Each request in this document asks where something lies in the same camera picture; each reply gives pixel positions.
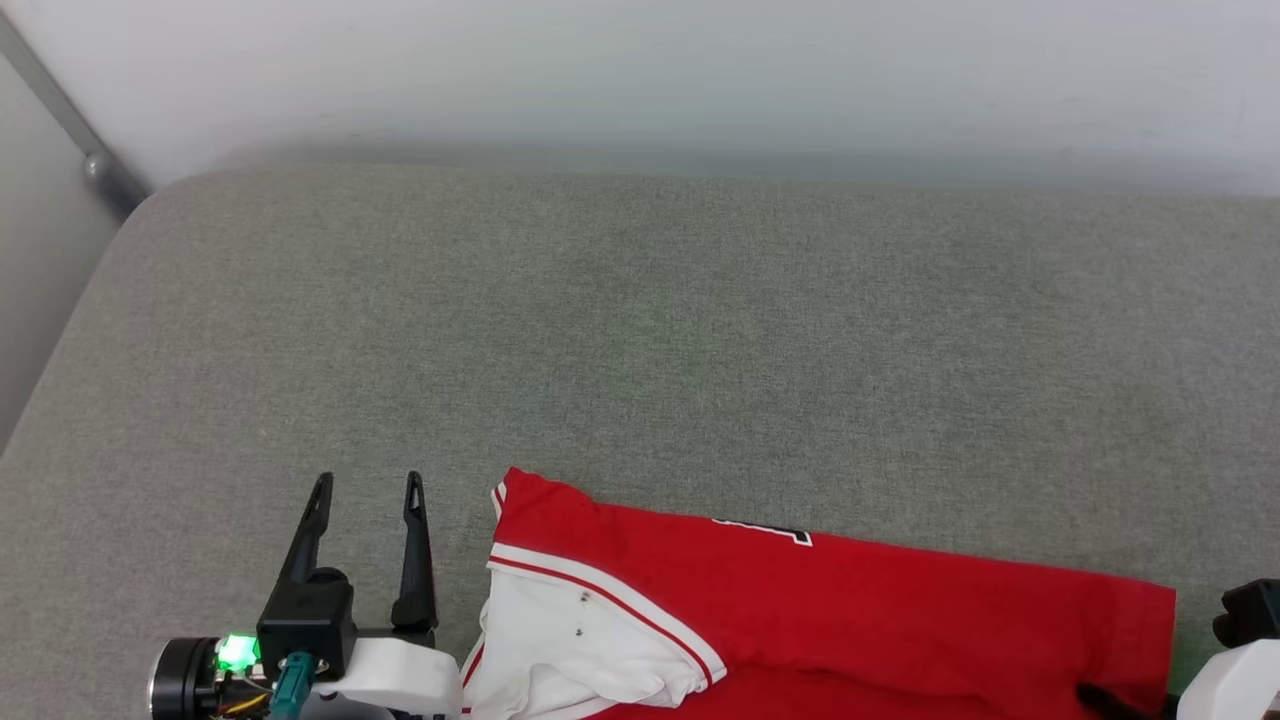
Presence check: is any teal cable connector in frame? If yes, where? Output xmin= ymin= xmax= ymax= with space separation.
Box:
xmin=269 ymin=652 xmax=320 ymax=720

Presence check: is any grey fabric sofa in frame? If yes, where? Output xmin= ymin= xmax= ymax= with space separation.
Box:
xmin=0 ymin=163 xmax=1280 ymax=720

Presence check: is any red and white jersey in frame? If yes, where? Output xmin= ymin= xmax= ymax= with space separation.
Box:
xmin=460 ymin=466 xmax=1178 ymax=720

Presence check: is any grey metal pole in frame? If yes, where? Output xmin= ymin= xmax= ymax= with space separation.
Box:
xmin=0 ymin=10 xmax=153 ymax=223

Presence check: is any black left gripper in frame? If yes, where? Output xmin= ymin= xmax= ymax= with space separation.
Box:
xmin=148 ymin=470 xmax=441 ymax=720

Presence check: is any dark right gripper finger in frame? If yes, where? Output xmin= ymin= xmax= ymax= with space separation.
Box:
xmin=1075 ymin=683 xmax=1177 ymax=720

